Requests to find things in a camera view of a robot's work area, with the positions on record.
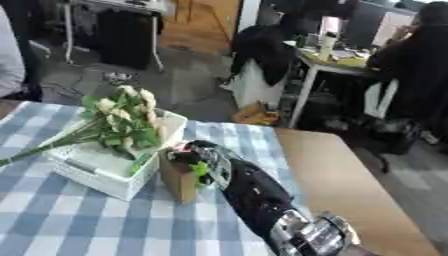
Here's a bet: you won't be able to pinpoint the white desk with metal legs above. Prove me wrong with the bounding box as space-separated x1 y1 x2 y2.
59 0 170 72

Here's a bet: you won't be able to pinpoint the small green leafy toy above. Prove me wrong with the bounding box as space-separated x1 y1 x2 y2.
187 161 214 188

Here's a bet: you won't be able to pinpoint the black bag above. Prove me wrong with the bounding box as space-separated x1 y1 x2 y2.
358 116 424 156

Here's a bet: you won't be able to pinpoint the white chair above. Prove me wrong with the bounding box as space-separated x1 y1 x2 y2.
231 59 291 110

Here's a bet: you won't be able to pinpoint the yellow bag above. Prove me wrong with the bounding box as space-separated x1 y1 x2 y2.
231 101 284 127

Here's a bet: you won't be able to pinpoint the white bottle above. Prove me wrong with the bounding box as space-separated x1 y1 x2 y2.
316 31 342 62

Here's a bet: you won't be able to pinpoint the small grey floor object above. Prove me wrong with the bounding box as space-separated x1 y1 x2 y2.
99 71 140 85

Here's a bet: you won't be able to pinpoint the white flower bouquet green stems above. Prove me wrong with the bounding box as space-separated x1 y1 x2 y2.
0 84 170 168

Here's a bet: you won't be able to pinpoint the white pierced plastic basket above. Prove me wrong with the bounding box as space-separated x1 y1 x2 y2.
42 107 191 202

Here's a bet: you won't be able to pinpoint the white table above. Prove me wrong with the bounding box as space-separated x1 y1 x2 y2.
281 39 382 130

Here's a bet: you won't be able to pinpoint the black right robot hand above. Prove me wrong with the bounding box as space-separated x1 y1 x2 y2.
166 139 298 235

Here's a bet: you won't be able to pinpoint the black cabinet under desk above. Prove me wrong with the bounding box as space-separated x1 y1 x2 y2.
94 9 158 70

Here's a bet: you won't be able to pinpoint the tan cardboard box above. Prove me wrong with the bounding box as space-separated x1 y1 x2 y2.
157 145 203 205

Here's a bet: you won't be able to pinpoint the person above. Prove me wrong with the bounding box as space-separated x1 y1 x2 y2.
0 5 28 100
365 1 448 141

